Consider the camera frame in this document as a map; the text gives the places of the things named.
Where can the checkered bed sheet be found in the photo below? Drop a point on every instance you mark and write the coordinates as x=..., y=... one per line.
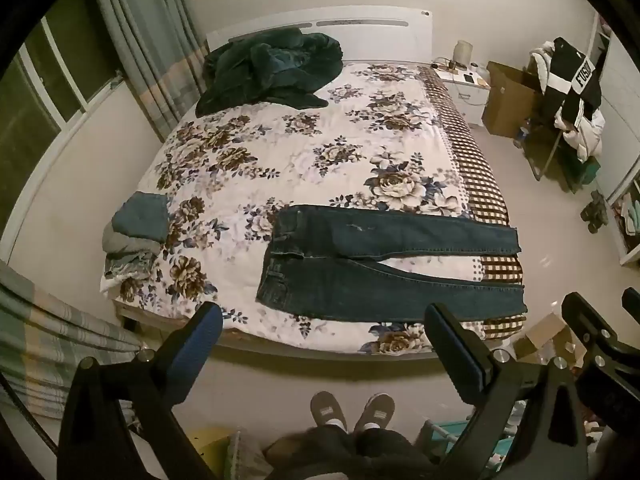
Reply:
x=475, y=160

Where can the large cardboard box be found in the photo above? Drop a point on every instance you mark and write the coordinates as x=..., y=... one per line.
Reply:
x=507, y=100

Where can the green striped window curtain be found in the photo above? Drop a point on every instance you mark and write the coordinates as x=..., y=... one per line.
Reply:
x=150, y=45
x=55, y=340

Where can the white table lamp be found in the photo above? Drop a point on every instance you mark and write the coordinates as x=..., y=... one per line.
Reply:
x=462, y=54

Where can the white shelf unit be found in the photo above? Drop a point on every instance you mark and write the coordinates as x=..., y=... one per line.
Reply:
x=622, y=160

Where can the white padded garment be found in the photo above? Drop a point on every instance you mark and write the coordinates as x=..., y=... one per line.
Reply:
x=585, y=135

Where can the folded teal garment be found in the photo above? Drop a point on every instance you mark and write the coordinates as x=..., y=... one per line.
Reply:
x=142, y=217

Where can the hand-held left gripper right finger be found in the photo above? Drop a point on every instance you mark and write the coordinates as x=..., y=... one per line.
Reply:
x=449, y=342

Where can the person's right shoe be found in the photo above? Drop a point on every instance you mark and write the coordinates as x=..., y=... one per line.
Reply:
x=375, y=411

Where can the blue plastic bottle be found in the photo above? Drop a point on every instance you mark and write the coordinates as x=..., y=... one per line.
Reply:
x=522, y=132

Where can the folded grey garment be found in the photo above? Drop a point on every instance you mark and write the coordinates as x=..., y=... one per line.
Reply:
x=127, y=246

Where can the person's dark trousers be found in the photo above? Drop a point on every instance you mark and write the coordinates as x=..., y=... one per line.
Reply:
x=345, y=452

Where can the white bed headboard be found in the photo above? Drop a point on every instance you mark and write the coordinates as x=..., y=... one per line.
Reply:
x=370, y=35

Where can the black and white jacket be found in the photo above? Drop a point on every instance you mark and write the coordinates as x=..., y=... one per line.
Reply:
x=572, y=85

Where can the white framed window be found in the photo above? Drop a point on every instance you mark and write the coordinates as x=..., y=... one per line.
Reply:
x=45, y=100

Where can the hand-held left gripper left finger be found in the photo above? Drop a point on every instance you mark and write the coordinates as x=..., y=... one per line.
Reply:
x=201, y=339

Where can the person's shoe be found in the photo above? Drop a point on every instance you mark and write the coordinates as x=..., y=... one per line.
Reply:
x=327, y=410
x=375, y=411

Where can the teal plastic basket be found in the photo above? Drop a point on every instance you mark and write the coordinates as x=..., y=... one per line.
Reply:
x=450, y=440

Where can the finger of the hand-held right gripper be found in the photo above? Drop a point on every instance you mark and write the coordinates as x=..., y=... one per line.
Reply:
x=632, y=301
x=587, y=317

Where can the dark green blanket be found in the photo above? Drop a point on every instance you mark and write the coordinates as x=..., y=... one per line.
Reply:
x=270, y=70

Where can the person's left shoe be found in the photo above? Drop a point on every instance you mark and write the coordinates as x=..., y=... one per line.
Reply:
x=327, y=410

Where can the small cardboard box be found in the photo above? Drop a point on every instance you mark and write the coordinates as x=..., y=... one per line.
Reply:
x=542, y=337

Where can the dark blue jeans pants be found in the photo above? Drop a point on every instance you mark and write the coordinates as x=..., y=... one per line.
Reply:
x=350, y=285

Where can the white nightstand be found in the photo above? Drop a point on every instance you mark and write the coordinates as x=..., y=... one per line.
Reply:
x=467, y=95

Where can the bed with floral quilt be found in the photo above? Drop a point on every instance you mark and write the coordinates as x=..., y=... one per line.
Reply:
x=310, y=160

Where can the folded light patterned garment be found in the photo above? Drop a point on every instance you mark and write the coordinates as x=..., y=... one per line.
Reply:
x=125, y=264

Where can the dark plush slippers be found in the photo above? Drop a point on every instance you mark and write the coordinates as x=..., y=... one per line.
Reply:
x=595, y=210

